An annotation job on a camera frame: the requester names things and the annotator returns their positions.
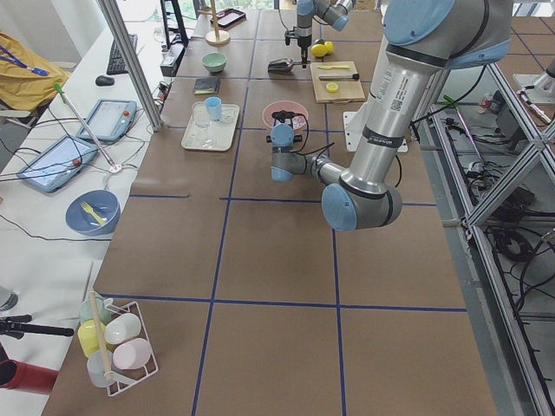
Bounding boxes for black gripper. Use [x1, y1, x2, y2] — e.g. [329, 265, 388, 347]
[265, 110, 304, 132]

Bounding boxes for metal ice scoop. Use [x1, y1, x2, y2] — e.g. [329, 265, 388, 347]
[267, 58, 310, 74]

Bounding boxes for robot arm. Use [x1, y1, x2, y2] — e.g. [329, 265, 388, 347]
[270, 1, 513, 231]
[287, 0, 356, 66]

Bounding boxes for clear ice cubes pile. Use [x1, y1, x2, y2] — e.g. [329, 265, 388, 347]
[265, 114, 306, 131]

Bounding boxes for light blue cup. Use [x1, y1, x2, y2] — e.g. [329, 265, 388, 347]
[204, 96, 222, 121]

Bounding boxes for wooden cup stand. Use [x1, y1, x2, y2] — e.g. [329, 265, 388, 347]
[205, 0, 231, 46]

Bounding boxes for white cup in rack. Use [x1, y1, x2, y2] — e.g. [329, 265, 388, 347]
[104, 313, 141, 345]

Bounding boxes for pink cup in rack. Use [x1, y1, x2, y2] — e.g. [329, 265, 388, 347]
[113, 338, 152, 370]

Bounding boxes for yellow cup in rack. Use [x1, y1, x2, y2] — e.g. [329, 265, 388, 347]
[77, 319, 100, 358]

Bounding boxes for pink bowl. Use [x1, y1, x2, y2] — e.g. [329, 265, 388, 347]
[262, 101, 308, 133]

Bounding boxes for lemon slice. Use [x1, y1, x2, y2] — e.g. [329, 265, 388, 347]
[325, 82, 339, 94]

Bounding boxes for yellow plastic knife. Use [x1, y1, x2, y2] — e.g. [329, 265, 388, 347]
[317, 65, 350, 70]

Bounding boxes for wooden cutting board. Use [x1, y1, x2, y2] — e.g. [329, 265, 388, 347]
[310, 61, 366, 103]

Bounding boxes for metal rod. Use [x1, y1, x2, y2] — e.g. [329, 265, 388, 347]
[318, 73, 360, 81]

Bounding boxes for cream bear tray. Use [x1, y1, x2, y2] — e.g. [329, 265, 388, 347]
[181, 101, 240, 152]

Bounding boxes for yellow lemon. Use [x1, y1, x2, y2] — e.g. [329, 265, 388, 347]
[310, 43, 329, 58]
[324, 41, 334, 55]

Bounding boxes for grey folded cloth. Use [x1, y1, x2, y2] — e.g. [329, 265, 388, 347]
[193, 77, 220, 95]

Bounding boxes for green bowl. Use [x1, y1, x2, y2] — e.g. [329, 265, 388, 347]
[202, 52, 227, 74]

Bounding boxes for teach pendant tablet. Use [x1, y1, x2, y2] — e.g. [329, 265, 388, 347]
[16, 135, 98, 193]
[86, 99, 138, 143]

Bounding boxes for black keyboard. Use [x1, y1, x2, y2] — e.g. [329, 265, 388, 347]
[106, 41, 128, 75]

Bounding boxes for black computer mouse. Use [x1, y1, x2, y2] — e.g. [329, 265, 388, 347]
[95, 75, 115, 87]

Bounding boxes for blue bowl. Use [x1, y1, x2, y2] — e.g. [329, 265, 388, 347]
[65, 190, 121, 237]

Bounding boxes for yellow plastic fork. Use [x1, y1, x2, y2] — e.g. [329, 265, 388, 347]
[80, 201, 108, 227]

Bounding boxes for aluminium frame post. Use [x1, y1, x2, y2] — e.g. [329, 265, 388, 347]
[98, 0, 163, 133]

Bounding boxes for white wire cup rack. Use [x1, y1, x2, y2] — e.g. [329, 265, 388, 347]
[87, 291, 159, 397]

